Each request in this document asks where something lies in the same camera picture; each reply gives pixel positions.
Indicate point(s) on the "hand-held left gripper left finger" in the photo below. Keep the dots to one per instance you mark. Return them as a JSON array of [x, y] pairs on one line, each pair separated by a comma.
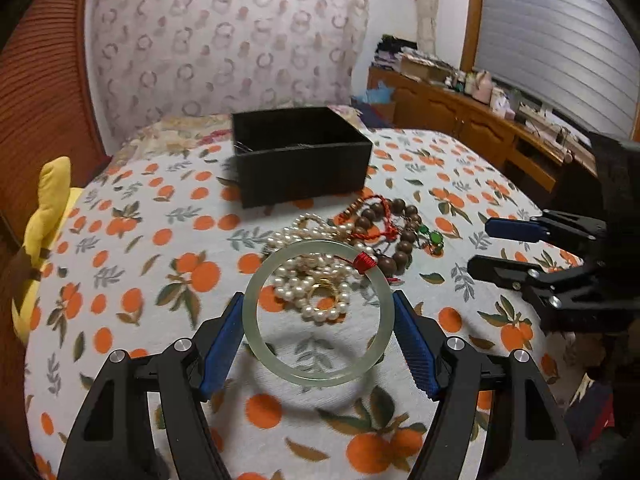
[[222, 346]]

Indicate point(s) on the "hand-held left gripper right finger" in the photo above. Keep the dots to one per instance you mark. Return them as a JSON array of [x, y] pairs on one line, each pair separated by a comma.
[[418, 346]]

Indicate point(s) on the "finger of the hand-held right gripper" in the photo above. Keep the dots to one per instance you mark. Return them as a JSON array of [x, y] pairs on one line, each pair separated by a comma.
[[510, 229], [500, 271]]

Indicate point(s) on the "pale green jade bangle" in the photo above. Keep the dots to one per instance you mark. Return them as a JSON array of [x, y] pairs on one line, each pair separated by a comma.
[[248, 311]]

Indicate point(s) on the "green gem pendant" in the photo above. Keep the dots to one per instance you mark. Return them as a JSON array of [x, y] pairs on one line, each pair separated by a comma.
[[434, 238]]

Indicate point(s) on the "black jewelry box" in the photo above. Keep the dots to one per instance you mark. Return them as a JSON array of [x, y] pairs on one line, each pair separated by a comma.
[[300, 176]]

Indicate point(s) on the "orange fruit print sheet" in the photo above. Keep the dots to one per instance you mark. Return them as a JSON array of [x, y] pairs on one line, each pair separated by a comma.
[[150, 240]]

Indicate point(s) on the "wooden cabinet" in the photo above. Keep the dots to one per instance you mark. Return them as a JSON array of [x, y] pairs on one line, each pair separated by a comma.
[[450, 106]]

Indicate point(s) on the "row of bottles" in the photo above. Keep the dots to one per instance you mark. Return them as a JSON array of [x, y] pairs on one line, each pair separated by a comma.
[[482, 87]]

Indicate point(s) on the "grey window blind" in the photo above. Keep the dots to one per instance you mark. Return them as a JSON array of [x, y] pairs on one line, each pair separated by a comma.
[[550, 35]]

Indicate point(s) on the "cardboard box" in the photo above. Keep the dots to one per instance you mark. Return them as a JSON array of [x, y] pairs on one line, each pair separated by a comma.
[[425, 67]]

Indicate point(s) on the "blue plastic bag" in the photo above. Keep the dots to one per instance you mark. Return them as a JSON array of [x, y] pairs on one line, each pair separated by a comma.
[[375, 94]]

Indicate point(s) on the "stack of folded clothes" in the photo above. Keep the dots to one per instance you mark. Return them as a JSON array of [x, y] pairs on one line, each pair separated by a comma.
[[392, 52]]

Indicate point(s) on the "yellow plush toy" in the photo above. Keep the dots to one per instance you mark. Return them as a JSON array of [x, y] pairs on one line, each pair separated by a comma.
[[45, 220]]

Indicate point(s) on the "floral blanket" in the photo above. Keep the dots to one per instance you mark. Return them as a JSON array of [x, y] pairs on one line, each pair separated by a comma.
[[180, 130]]

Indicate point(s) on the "white lace curtain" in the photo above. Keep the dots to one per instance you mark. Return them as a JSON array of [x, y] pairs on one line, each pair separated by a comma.
[[425, 5]]

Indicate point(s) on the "circle patterned sheer curtain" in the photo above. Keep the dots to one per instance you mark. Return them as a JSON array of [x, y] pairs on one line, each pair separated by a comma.
[[225, 50]]

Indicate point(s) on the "wooden louvered wardrobe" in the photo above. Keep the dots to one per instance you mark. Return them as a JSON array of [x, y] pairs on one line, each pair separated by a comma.
[[40, 85]]

